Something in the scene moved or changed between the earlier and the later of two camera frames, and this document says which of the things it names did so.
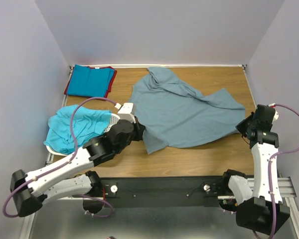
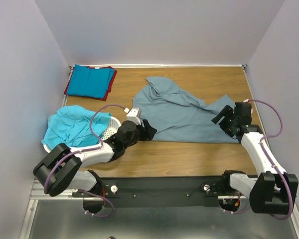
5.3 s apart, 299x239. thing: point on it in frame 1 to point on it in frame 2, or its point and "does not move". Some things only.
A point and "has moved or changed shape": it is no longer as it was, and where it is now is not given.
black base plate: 193,192 does not move
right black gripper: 240,126 to 227,111
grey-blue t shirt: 173,114 has moved or changed shape
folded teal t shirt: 86,81 does not move
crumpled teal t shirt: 88,124 does not move
